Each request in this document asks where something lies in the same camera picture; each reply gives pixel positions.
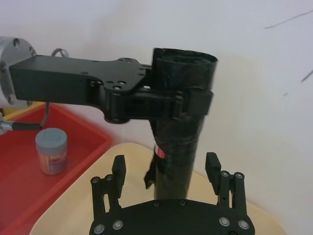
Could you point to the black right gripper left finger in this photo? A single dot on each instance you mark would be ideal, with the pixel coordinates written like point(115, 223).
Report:
point(117, 178)

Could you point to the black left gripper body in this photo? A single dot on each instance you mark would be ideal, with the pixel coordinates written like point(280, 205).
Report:
point(61, 76)

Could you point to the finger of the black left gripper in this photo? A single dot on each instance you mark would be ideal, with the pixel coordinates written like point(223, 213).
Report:
point(148, 69)
point(146, 104)

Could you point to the small jar with grey lid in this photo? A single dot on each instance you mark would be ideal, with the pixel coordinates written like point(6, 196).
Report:
point(51, 151)

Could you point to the red plastic tray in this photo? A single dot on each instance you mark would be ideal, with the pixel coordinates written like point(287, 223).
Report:
point(22, 171)

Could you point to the black plastic bag roll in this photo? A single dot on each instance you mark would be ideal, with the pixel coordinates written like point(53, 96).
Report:
point(178, 147)

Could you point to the pale wooden board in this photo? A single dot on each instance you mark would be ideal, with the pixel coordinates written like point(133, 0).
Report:
point(137, 186)

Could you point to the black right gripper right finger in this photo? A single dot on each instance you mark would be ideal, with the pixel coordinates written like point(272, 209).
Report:
point(228, 191)

